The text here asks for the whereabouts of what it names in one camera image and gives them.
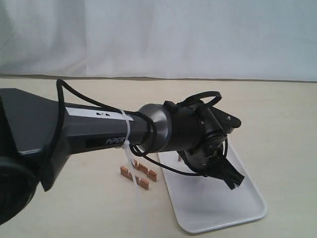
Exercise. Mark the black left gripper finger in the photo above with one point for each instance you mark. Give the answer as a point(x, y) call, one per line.
point(231, 176)

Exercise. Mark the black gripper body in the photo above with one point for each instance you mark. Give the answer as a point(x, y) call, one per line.
point(207, 158)

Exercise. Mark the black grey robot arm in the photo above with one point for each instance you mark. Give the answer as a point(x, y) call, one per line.
point(38, 135)

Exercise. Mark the white plastic tray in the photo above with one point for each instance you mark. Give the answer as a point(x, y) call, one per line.
point(203, 204)

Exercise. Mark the white zip tie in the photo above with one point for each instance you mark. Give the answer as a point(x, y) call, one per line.
point(129, 155)

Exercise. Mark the white backdrop cloth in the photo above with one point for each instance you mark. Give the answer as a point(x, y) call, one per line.
point(206, 39)

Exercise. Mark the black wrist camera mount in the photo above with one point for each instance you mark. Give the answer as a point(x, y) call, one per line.
point(227, 121)

